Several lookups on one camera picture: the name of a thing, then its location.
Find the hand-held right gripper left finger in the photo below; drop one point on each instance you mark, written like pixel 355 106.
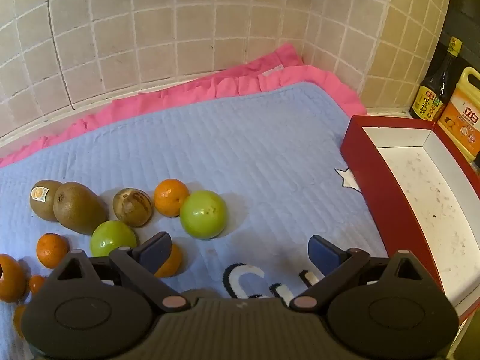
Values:
pixel 155 250

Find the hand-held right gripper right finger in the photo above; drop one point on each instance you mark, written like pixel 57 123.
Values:
pixel 321 255

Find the brown striped round fruit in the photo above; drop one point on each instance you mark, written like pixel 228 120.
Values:
pixel 133 208

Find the red cardboard box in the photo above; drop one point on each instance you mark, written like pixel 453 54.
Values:
pixel 431 202

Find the small green apple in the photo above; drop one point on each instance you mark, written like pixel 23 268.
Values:
pixel 112 238

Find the large green apple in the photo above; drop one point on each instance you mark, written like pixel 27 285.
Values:
pixel 203 215

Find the brown kiwi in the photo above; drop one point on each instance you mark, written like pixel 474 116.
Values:
pixel 78 208

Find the kiwi with sticker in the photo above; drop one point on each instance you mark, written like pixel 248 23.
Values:
pixel 41 210

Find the tiny orange tangerine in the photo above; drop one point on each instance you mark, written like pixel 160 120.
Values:
pixel 36 284

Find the blue mat with pink frill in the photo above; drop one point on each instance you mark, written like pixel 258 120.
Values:
pixel 243 138

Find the large orange with dark hole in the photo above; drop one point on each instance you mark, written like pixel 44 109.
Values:
pixel 13 279

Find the yellow detergent bottle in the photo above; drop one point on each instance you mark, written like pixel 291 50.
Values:
pixel 461 120

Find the dark soy sauce bottle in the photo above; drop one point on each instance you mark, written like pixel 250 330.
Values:
pixel 431 93

